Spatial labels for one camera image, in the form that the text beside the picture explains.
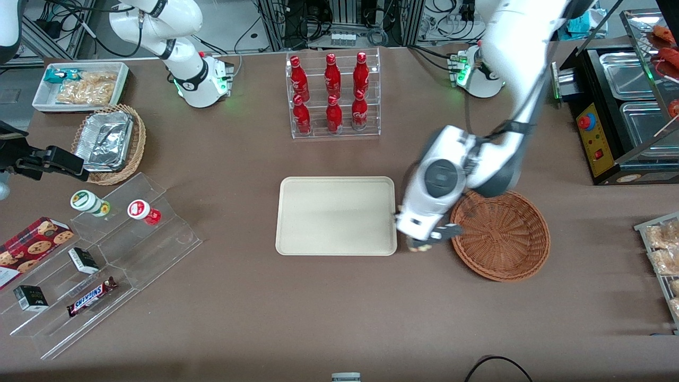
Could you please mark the Snickers chocolate bar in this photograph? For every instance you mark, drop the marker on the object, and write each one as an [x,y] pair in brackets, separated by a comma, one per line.
[91,297]

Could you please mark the clear acrylic stepped display stand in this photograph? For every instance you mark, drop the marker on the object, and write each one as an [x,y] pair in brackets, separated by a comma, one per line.
[143,254]

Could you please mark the white power strip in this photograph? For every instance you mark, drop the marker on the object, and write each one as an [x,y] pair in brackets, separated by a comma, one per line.
[343,38]

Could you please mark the white rectangular plastic bin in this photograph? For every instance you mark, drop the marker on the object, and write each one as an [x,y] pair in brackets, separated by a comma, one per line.
[42,98]

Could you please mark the clear acrylic bottle rack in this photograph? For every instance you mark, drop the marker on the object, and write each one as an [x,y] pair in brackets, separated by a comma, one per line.
[334,127]

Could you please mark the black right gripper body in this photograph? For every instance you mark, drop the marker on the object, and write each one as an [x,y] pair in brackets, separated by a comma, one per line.
[22,159]

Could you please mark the stainless steel pan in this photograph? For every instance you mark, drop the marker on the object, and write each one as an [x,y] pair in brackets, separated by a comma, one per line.
[644,130]
[626,74]

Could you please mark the tray of wrapped pastries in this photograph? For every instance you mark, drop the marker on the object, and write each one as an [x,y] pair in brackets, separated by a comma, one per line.
[644,233]

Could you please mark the red sausage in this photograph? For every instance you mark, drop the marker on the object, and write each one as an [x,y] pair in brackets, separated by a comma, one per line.
[669,55]
[664,34]

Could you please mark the beige rectangular plastic tray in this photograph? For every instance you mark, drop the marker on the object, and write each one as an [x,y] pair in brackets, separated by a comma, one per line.
[337,215]

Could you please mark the red tartan cookie box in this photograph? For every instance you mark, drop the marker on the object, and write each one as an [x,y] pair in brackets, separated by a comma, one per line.
[32,249]

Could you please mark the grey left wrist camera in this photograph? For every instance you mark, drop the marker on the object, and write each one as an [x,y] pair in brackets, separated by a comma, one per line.
[450,232]

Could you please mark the large brown wicker basket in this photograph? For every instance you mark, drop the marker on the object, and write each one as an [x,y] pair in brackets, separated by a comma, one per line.
[501,239]

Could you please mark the red cola bottle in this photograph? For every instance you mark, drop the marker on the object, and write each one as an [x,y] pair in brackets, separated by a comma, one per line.
[332,77]
[359,112]
[299,79]
[302,116]
[334,115]
[361,74]

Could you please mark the clear bag of crackers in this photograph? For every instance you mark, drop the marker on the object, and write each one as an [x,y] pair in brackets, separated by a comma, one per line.
[85,94]
[99,77]

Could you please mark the small tan sandwich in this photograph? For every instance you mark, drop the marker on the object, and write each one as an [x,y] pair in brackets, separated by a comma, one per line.
[421,248]

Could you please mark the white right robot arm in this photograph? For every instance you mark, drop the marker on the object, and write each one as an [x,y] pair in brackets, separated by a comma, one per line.
[185,58]

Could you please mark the red lidded small jar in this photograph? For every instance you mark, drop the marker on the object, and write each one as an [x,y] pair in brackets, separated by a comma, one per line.
[140,210]

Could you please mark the small light wicker basket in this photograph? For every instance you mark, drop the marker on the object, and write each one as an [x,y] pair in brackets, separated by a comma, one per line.
[135,154]

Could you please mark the green lidded sunflower jar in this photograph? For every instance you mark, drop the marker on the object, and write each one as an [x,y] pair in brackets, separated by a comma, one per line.
[85,200]

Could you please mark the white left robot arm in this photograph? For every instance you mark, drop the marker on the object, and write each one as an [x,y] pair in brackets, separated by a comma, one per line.
[512,42]

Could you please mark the small grey device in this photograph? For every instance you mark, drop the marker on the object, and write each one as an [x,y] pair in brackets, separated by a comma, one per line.
[346,377]

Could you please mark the black food warmer appliance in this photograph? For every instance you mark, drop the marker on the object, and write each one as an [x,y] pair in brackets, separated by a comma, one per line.
[589,132]

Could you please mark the clear bag of pastry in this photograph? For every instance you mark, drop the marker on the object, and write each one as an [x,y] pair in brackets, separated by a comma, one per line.
[663,236]
[666,261]

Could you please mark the small black carton box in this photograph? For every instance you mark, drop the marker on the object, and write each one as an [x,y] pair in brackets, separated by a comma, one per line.
[31,298]
[83,260]

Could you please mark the teal snack packet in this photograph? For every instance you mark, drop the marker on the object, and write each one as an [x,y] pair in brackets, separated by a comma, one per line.
[59,76]

